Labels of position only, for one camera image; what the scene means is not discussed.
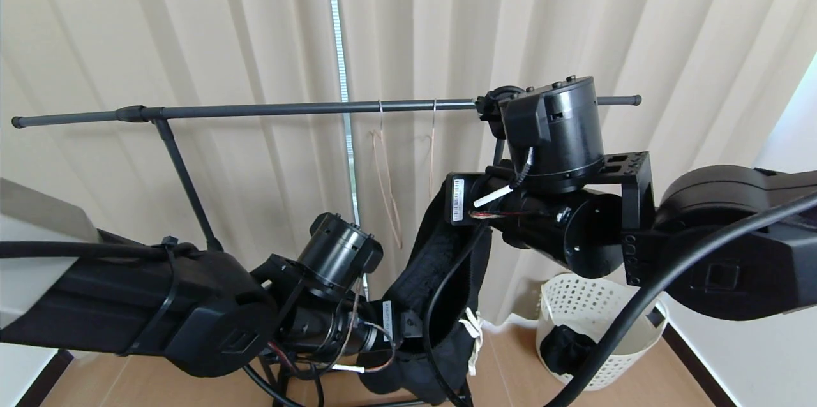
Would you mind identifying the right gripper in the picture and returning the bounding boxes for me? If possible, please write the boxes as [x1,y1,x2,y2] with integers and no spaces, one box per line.
[444,167,518,236]

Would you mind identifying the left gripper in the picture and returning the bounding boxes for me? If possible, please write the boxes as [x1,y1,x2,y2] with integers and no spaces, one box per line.
[354,297,426,357]

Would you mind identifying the black shorts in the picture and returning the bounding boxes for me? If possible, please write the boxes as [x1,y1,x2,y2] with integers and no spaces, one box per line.
[357,176,493,407]

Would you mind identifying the pink clothes hanger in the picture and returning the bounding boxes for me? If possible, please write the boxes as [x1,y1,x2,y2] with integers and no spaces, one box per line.
[371,100,404,250]
[425,99,438,200]

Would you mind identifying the white laundry basket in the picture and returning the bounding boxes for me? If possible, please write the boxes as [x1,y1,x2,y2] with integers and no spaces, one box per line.
[535,273,670,392]

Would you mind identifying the black clothes rack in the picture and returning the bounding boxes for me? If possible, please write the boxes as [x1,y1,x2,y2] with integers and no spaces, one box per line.
[11,94,642,407]

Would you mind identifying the black garment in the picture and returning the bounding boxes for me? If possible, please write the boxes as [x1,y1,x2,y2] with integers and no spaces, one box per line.
[539,324,599,374]

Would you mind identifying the beige curtain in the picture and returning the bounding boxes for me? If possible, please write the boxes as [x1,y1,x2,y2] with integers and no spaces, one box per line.
[0,0,817,331]

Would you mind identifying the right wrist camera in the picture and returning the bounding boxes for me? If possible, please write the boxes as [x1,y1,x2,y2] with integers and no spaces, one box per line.
[476,85,536,151]

